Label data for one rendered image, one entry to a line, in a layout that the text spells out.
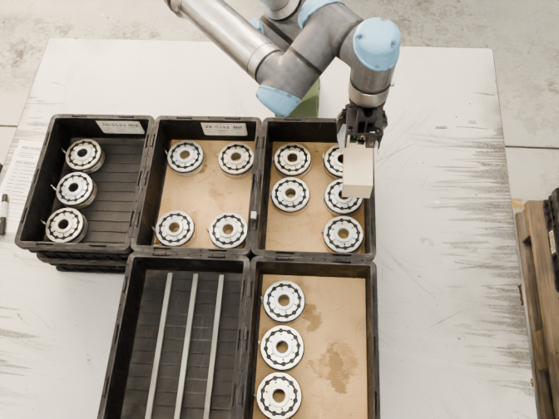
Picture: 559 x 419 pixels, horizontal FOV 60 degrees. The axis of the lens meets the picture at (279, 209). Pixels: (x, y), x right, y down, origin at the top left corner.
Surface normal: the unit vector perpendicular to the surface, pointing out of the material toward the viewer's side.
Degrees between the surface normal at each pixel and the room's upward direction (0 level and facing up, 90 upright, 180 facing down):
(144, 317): 0
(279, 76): 31
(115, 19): 0
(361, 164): 0
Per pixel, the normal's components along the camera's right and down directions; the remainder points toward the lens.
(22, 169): -0.05, -0.41
